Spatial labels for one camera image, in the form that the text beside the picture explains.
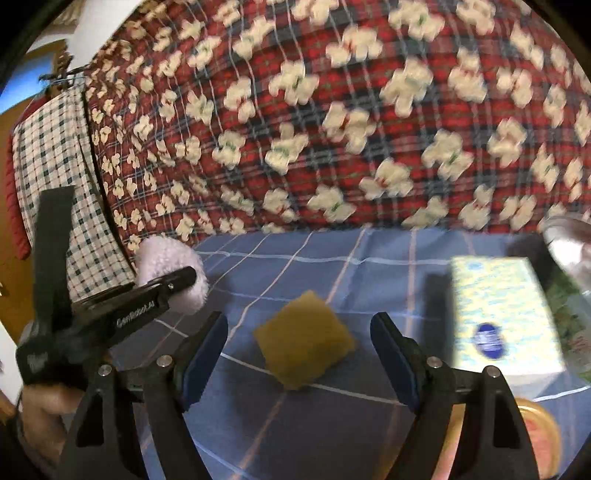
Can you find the red plaid bear-print blanket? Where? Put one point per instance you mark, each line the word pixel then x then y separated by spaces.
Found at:
pixel 323 92

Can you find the yellow blue patterned tissue box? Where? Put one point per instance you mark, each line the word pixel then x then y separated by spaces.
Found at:
pixel 503 300

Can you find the white towel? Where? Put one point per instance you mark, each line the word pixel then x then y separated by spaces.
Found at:
pixel 161 258

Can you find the person's left hand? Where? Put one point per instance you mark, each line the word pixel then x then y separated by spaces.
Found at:
pixel 46 415

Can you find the red quilted cloth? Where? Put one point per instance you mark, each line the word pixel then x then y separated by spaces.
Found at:
pixel 14 207

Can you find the green white checked cloth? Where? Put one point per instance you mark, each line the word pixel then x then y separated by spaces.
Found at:
pixel 51 147

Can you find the round metal cookie tin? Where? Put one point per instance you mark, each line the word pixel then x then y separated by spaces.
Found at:
pixel 568 244

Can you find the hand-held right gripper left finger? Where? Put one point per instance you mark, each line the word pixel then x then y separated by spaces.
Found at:
pixel 205 355

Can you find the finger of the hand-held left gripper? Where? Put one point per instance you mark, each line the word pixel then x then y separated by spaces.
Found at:
pixel 178 279

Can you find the golden round tin lid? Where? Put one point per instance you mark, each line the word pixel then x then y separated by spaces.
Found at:
pixel 540 429

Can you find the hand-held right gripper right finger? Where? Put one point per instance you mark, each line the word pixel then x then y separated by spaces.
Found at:
pixel 392 355

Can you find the blue checked bedsheet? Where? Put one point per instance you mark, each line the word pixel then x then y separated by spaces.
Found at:
pixel 323 267

